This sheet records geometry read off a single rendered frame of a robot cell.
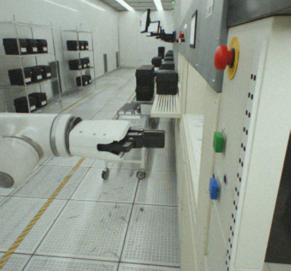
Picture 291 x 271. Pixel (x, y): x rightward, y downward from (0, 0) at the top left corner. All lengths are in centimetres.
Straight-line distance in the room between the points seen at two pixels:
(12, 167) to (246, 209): 35
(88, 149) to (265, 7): 33
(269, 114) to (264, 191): 10
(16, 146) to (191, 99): 155
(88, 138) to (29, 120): 12
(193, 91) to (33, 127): 150
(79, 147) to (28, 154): 9
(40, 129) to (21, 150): 5
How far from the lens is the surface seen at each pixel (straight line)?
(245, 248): 41
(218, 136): 45
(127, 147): 41
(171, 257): 186
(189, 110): 188
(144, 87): 393
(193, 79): 183
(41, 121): 48
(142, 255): 186
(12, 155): 43
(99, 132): 43
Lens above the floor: 137
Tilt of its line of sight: 19 degrees down
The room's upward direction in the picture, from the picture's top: straight up
